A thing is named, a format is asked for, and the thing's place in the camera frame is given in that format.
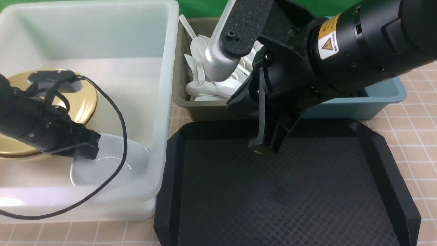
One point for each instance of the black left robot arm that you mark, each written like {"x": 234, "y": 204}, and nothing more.
{"x": 12, "y": 106}

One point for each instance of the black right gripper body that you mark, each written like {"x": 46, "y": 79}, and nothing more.
{"x": 282, "y": 75}

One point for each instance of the yellow noodle bowl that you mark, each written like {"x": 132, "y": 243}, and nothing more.
{"x": 82, "y": 106}

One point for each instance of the pile of white spoons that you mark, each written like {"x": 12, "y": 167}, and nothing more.
{"x": 201, "y": 88}

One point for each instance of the teal plastic bin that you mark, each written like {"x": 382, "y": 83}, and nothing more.
{"x": 361, "y": 105}

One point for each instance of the taupe plastic bin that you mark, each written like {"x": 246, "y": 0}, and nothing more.
{"x": 197, "y": 110}

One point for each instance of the tan checkered table mat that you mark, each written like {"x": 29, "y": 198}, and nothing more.
{"x": 408, "y": 127}

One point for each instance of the white shallow side dish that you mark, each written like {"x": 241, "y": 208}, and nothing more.
{"x": 86, "y": 172}

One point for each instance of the black plastic serving tray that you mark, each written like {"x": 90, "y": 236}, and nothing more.
{"x": 334, "y": 183}

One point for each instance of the white translucent plastic tub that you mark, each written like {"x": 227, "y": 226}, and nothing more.
{"x": 126, "y": 47}

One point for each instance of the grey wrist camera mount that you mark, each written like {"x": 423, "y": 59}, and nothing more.
{"x": 240, "y": 25}

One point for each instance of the green object behind table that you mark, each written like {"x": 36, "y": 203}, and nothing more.
{"x": 214, "y": 8}

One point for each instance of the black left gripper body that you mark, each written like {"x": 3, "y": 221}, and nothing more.
{"x": 48, "y": 127}

